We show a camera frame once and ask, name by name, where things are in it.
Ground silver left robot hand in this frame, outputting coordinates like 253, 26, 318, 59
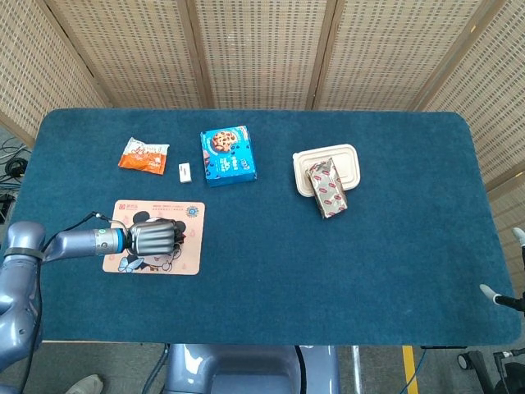
126, 218, 189, 256

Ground right robot hand white fingertips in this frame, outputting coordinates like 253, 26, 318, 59
478, 227, 525, 318

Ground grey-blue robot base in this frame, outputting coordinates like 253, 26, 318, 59
162, 343, 341, 394

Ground cartoon mouse pad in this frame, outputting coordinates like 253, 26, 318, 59
102, 199, 206, 277

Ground black caster wheel stand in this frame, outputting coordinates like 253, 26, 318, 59
457, 348, 525, 394

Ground orange white snack bag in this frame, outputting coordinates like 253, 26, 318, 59
117, 136, 171, 176

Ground blue cookie box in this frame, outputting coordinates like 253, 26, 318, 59
199, 125, 258, 189

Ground beige shoe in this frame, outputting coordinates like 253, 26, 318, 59
64, 373, 104, 394

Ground blue carpet table mat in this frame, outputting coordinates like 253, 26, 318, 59
0, 108, 523, 348

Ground silver red snack bag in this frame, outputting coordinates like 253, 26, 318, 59
306, 158, 349, 219

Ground beige lidded food container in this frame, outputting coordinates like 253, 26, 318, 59
292, 143, 363, 199

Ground woven bamboo folding screen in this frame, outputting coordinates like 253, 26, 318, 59
0, 0, 525, 280

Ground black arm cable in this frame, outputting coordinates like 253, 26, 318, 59
18, 210, 129, 391

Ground blue floor cable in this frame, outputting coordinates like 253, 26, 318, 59
399, 347, 428, 394

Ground black floor cables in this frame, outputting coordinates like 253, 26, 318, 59
0, 137, 33, 225

